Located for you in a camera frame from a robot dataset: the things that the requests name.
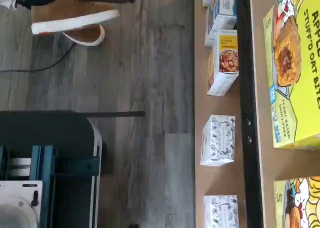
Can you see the black metal shelf rack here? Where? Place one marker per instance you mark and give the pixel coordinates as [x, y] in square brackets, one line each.
[246, 87]

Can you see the white patterned cartons group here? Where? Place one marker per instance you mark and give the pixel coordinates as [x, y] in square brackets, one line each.
[220, 180]

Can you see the wooden shelf board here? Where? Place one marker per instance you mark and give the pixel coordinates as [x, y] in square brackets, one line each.
[268, 163]

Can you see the yellow label oatmeal box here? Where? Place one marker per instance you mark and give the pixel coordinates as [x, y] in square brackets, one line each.
[228, 60]

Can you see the orange Bobo's oat bites box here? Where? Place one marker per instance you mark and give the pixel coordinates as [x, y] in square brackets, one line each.
[305, 208]

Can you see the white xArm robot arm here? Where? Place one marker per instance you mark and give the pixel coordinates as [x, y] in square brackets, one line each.
[15, 195]

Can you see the dark cart with white rim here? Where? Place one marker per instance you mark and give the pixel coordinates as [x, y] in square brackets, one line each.
[50, 130]

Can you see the white floral print box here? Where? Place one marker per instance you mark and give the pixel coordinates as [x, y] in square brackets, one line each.
[221, 213]
[220, 140]

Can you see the green Bobo's apple pie box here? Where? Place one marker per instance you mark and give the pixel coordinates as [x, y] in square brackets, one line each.
[300, 100]

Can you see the teal metal frame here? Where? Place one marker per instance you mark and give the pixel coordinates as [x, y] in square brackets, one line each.
[47, 163]

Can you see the brown suede shoe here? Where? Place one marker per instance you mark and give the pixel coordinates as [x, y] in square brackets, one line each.
[75, 12]
[85, 35]

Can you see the blue label oatmeal box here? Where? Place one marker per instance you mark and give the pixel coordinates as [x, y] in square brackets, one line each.
[222, 21]
[227, 0]

